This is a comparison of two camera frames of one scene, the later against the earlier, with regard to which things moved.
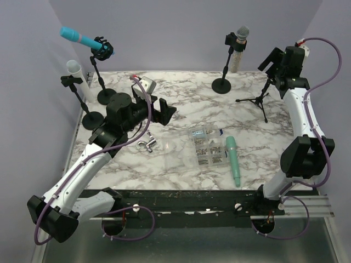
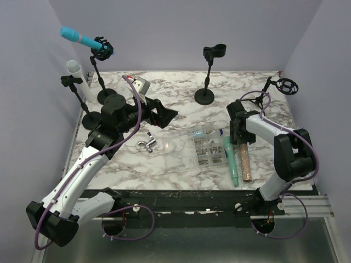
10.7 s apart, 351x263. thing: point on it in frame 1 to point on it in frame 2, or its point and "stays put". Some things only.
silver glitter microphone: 242,33 to 245,162
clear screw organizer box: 199,147 stays put
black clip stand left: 91,120 stays put
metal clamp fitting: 149,144 stays put
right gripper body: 279,73 to 240,135
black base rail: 189,209 stays put
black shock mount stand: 106,96 stays put
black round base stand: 222,85 to 205,96
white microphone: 75,70 stays put
